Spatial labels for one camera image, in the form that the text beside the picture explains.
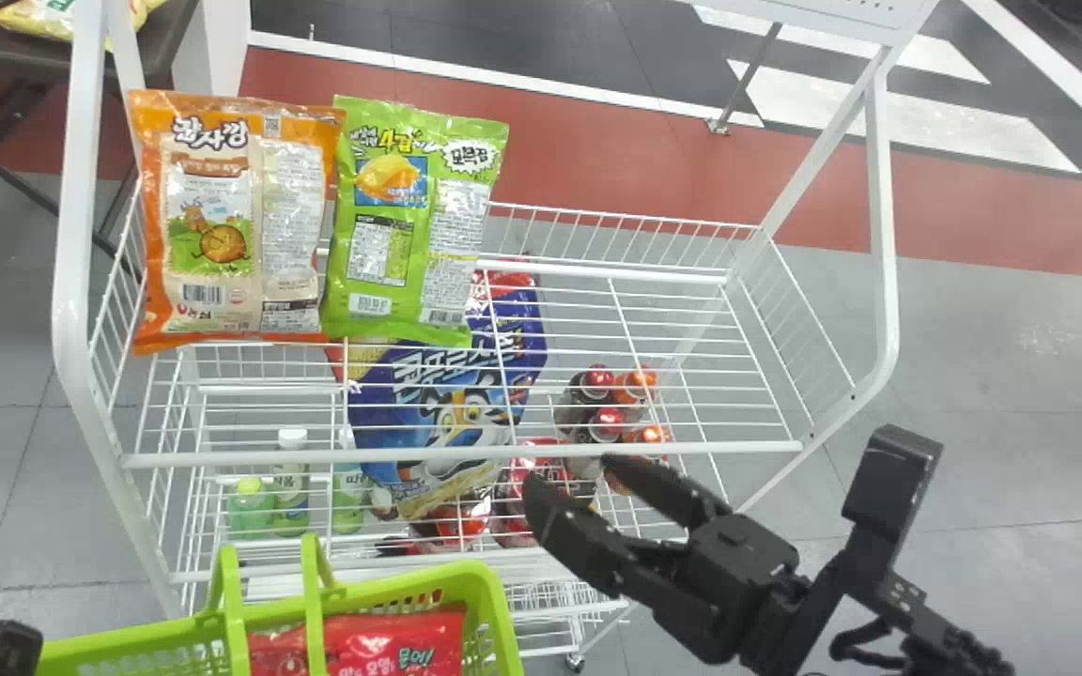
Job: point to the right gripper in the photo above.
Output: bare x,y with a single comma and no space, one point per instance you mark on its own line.
729,591

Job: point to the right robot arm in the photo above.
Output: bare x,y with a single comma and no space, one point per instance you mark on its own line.
935,634

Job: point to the blue cereal bag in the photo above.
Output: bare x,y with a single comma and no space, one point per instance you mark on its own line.
447,404

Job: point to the green bottle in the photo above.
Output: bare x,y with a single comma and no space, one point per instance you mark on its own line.
348,498
249,509
291,479

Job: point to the red snack packet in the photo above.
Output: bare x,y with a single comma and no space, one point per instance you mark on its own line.
363,648

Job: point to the green snack packet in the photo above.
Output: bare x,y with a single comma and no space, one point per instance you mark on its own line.
409,235

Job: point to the green basket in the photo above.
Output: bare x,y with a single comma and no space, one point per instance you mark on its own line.
222,620

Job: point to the orange snack packet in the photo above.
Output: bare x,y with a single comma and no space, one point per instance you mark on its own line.
222,225

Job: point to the yellow snack packet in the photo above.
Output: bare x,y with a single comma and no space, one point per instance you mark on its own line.
43,17

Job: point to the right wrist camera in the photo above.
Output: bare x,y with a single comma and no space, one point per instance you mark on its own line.
890,479

